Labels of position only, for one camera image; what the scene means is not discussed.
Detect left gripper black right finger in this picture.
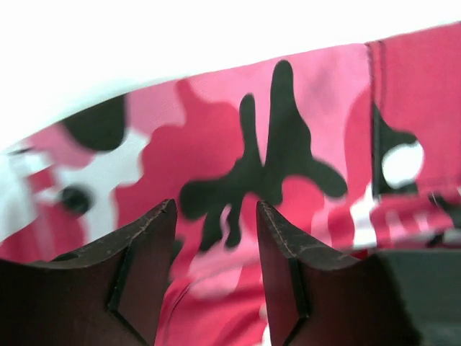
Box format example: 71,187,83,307
256,202,421,345

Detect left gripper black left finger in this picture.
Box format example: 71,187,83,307
1,200,177,345

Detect pink camouflage trousers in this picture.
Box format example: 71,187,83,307
1,23,460,345

